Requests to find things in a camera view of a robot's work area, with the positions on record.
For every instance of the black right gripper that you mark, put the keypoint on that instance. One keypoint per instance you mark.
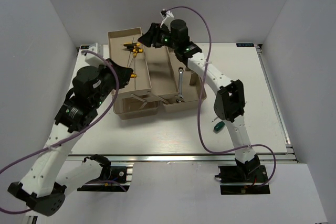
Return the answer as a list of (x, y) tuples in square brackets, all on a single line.
[(147, 38)]

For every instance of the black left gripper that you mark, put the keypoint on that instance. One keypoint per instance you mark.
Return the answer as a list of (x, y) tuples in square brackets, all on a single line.
[(125, 73)]

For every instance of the yellow black T-handle hex key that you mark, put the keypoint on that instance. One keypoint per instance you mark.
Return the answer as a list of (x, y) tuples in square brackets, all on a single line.
[(133, 75)]

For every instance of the long yellow black T-handle key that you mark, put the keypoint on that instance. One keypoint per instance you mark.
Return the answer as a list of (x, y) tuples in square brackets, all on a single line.
[(135, 50)]

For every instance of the beige plastic toolbox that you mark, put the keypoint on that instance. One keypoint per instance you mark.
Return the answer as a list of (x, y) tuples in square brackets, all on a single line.
[(156, 84)]

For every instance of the silver ratchet wrench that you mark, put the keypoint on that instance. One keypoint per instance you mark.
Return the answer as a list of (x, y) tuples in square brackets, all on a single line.
[(180, 86)]

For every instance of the large green screwdriver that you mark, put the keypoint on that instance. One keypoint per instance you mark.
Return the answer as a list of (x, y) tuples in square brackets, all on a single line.
[(218, 127)]

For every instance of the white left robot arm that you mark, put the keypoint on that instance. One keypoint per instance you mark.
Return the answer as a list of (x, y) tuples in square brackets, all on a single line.
[(42, 189)]

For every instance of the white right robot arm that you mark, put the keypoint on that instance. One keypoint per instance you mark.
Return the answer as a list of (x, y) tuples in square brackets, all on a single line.
[(230, 99)]

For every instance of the blue label sticker right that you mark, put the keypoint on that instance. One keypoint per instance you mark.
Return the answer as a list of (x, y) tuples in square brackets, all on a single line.
[(243, 45)]

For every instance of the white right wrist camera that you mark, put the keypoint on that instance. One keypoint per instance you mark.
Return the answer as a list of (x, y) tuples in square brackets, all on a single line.
[(167, 18)]

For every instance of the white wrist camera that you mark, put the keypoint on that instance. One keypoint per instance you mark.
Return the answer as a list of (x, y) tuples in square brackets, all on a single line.
[(167, 18), (91, 59)]

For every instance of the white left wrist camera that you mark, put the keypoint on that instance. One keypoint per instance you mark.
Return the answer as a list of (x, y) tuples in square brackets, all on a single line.
[(91, 59)]

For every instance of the aluminium table front rail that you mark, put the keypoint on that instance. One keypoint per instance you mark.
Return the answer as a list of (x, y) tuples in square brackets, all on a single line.
[(284, 157)]

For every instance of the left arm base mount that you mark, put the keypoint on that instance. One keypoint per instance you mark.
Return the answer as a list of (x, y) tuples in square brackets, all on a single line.
[(116, 179)]

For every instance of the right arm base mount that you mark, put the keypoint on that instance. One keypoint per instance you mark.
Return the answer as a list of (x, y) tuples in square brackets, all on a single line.
[(233, 181)]

